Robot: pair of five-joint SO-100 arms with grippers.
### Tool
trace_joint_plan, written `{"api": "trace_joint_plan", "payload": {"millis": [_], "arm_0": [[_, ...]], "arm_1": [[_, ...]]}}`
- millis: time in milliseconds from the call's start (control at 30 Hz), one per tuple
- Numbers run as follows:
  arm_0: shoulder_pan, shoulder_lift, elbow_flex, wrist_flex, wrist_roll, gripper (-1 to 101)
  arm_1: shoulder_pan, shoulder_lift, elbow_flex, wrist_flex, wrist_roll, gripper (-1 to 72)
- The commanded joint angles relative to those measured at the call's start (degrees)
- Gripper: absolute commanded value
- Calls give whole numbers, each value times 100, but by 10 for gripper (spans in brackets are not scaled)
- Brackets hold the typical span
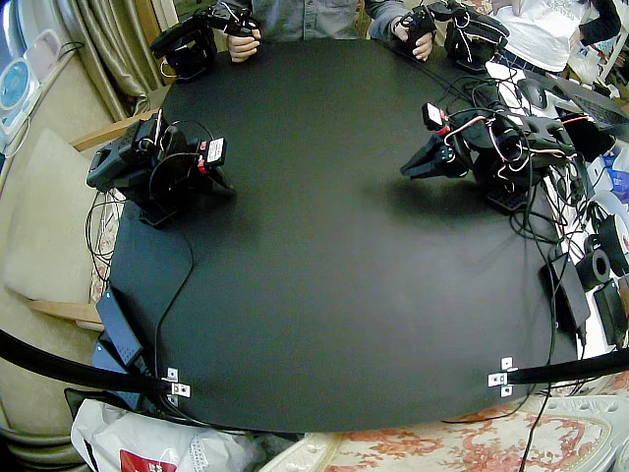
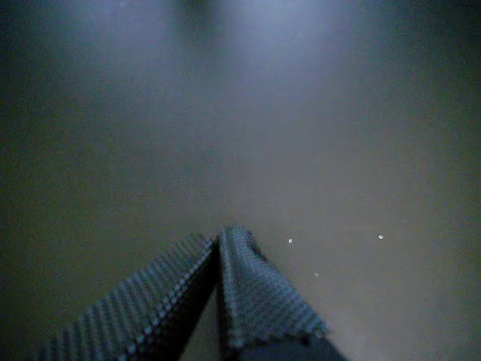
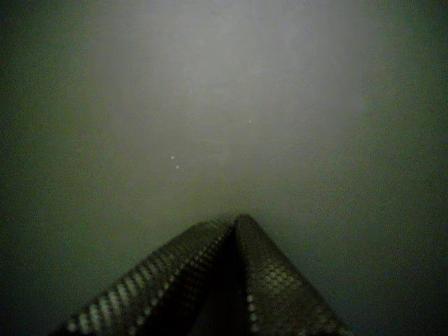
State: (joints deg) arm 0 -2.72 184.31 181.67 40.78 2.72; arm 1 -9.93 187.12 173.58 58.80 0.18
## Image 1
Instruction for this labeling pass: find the black cable across mat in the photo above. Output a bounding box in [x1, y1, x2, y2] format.
[153, 221, 196, 395]

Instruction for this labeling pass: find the black computer mouse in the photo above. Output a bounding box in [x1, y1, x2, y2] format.
[517, 78, 550, 110]

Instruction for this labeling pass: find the thin looped cable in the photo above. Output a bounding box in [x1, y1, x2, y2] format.
[85, 188, 125, 285]

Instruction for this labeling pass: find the white plastic bag red print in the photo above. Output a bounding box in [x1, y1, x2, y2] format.
[70, 397, 307, 472]

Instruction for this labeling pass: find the white paper sheet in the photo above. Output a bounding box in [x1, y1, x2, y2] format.
[485, 60, 557, 115]

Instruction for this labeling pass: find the blue tissue pack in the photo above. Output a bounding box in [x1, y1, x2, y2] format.
[600, 146, 629, 194]

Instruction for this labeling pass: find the black rectangular box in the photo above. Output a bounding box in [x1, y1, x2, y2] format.
[593, 279, 629, 346]

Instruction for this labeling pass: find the operator left hand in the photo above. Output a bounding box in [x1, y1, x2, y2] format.
[392, 17, 435, 63]

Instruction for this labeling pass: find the beige chair cushion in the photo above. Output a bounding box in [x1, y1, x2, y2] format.
[2, 128, 107, 305]

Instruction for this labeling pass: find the operator right hand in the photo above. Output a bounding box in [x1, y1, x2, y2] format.
[226, 29, 262, 64]

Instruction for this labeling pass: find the flat black power brick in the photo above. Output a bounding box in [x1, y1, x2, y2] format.
[542, 249, 592, 341]

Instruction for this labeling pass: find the black cables to leader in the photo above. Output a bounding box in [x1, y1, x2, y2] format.
[376, 40, 497, 108]

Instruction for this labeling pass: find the operator grey shirt torso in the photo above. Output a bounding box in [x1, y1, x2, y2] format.
[248, 0, 379, 42]

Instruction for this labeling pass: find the beige curtain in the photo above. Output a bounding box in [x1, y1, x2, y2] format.
[62, 0, 171, 123]

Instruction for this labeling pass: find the dark blue power adapter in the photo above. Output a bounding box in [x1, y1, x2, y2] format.
[93, 286, 145, 366]
[90, 338, 149, 410]

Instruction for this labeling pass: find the black leader arm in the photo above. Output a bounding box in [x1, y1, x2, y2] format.
[148, 9, 232, 84]
[430, 1, 512, 76]

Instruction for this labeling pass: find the wooden chair frame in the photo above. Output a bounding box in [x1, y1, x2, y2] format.
[23, 108, 161, 331]

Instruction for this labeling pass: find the tangled black cable bundle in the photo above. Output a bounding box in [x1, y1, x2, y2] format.
[509, 156, 599, 250]

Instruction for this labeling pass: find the operator left forearm grey sleeve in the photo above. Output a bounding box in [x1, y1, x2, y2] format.
[364, 0, 413, 39]

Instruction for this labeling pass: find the black pouch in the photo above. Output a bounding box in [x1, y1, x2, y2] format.
[561, 114, 618, 164]

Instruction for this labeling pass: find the bystander in white shirt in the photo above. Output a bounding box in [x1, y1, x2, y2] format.
[489, 0, 624, 76]

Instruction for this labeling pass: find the small blue white fan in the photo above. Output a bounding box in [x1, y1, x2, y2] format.
[0, 55, 41, 145]

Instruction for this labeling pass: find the large black table mat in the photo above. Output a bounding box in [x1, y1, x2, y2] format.
[105, 36, 579, 435]

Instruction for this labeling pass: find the large black tape roll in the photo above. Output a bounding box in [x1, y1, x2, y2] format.
[586, 212, 629, 277]

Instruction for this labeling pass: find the follower wrist camera box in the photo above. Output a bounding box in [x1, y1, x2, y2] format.
[198, 138, 229, 175]
[421, 101, 450, 138]

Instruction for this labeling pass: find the grey laptop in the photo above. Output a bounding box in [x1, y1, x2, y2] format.
[548, 75, 629, 133]

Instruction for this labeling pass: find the black camera stand bar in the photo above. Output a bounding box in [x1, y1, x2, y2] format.
[507, 345, 629, 386]
[0, 327, 169, 395]

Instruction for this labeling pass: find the white pink plastic appliance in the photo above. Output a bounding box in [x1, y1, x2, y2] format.
[21, 28, 64, 84]

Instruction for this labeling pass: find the small black foam roll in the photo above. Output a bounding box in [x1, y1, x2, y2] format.
[575, 247, 613, 292]

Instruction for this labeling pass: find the black hanging cable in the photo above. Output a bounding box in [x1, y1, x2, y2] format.
[519, 386, 559, 472]

